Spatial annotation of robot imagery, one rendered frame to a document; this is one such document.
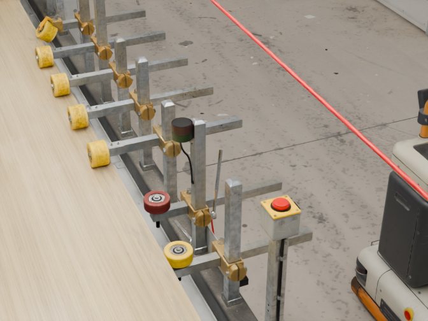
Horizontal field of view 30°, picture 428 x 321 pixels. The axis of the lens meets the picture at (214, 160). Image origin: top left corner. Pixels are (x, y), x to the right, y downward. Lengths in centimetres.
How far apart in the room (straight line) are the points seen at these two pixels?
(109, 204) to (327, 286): 136
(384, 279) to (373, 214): 80
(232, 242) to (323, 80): 294
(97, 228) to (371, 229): 180
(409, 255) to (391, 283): 18
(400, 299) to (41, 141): 142
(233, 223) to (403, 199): 96
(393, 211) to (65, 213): 125
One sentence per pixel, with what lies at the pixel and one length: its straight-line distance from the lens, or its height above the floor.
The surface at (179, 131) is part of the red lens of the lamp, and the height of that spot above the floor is 116.
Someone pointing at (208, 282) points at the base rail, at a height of 70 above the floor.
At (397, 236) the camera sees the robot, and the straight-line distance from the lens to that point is 303.
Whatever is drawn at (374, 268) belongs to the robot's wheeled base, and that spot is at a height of 26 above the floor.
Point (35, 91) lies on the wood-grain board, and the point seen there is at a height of 90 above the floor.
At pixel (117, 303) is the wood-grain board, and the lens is 207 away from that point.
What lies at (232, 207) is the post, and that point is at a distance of 211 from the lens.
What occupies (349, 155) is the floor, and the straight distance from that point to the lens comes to 430.
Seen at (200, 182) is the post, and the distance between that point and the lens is 235.
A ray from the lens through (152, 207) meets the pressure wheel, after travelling 237.
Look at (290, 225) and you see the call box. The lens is 184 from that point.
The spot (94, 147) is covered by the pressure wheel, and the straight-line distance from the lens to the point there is 252.
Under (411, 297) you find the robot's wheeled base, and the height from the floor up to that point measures 28.
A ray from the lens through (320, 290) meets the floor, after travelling 345.
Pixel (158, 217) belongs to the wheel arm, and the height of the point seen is 85.
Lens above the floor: 232
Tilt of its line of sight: 33 degrees down
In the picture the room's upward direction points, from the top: straight up
